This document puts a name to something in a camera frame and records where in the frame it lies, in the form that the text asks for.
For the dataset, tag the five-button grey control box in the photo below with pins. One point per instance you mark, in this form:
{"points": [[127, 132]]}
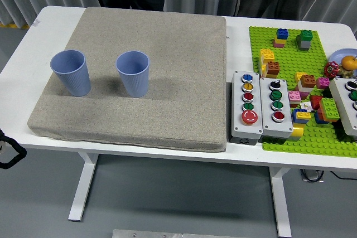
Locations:
{"points": [[246, 126]]}

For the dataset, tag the orange fruit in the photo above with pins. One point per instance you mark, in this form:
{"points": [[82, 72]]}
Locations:
{"points": [[349, 62]]}

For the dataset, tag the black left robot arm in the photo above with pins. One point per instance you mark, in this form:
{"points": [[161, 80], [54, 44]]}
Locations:
{"points": [[23, 153]]}

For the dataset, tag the grey toy brick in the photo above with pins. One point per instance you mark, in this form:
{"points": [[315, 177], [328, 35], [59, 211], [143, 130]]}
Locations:
{"points": [[304, 45]]}

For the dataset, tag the grey-brown fabric mat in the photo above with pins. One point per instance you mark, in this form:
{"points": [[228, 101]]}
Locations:
{"points": [[167, 82]]}

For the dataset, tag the red toy brick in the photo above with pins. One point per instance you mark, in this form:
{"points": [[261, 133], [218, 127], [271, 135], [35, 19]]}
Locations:
{"points": [[315, 102]]}

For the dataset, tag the large green toy brick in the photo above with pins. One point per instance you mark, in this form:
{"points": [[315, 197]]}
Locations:
{"points": [[329, 107]]}

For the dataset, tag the brown toy brick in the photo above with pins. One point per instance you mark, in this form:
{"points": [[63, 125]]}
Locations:
{"points": [[308, 80], [273, 67]]}

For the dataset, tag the light blue plate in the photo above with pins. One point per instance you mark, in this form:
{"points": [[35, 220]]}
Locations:
{"points": [[338, 54]]}

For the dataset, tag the pink toy brick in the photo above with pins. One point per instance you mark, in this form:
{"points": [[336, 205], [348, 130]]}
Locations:
{"points": [[278, 45], [294, 96]]}

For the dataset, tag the green studded baseplate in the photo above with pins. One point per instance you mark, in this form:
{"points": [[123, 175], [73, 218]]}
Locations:
{"points": [[293, 59]]}

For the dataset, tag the white table leg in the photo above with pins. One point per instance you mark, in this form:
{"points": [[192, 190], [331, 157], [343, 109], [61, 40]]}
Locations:
{"points": [[82, 188], [281, 201]]}

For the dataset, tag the magenta toy brick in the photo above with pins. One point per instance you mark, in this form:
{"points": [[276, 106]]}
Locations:
{"points": [[323, 82]]}

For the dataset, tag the blue toy brick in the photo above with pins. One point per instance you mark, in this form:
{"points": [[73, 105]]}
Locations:
{"points": [[320, 118], [297, 120], [282, 33]]}

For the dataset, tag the blue ribbed plastic cup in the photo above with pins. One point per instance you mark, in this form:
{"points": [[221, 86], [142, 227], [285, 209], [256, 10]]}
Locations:
{"points": [[73, 79], [134, 80]]}

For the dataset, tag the white toy brick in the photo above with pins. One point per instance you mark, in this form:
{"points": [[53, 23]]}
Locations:
{"points": [[303, 89]]}

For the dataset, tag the red valve handwheel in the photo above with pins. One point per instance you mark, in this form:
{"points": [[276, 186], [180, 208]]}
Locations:
{"points": [[331, 70]]}

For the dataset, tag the four-button grey control box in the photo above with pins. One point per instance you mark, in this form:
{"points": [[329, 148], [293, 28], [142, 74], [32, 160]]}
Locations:
{"points": [[276, 126]]}

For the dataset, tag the clear yellow toy brick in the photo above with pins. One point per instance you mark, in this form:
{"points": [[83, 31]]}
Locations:
{"points": [[297, 131]]}

